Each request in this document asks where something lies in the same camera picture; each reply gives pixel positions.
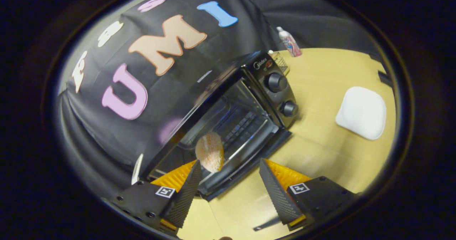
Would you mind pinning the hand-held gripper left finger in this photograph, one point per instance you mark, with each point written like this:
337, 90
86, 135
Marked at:
187, 193

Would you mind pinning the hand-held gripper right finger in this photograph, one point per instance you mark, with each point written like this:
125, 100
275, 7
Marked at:
276, 193

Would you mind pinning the round bread bun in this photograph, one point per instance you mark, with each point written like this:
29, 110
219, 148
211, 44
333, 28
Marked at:
210, 151

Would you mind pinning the black toaster oven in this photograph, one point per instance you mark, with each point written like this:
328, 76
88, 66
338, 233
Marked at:
262, 90

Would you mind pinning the white slotted appliance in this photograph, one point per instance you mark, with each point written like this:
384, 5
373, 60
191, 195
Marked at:
137, 168

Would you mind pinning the white foam plate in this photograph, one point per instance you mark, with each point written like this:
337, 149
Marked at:
361, 112

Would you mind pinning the pink and white bottle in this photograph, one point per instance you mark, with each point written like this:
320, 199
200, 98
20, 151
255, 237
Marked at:
289, 42

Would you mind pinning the black table clamp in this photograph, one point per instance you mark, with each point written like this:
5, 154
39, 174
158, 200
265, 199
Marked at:
384, 78

